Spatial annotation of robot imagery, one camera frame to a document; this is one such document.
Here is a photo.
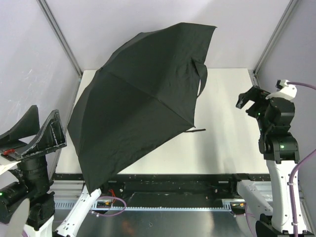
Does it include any left aluminium frame post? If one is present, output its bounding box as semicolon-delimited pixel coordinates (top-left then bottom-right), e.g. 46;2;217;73
37;0;83;78

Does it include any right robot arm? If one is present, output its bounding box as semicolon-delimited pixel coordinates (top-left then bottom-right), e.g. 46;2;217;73
236;85;315;237

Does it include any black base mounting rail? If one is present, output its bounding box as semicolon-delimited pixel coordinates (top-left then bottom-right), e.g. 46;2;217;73
53;173;272;208

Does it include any right aluminium frame post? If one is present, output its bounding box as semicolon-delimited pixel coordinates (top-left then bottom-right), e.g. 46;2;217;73
253;0;301;76

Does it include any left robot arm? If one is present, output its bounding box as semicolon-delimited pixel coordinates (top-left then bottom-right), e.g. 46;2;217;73
0;105;101;237

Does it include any grey slotted cable duct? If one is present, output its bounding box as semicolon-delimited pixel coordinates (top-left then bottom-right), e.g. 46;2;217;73
55;200;245;212

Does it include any aluminium frame post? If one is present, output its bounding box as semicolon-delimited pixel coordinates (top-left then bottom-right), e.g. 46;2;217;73
253;0;301;76
37;0;83;78

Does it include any black folding umbrella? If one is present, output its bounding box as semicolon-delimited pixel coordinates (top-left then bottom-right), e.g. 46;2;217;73
67;22;216;193

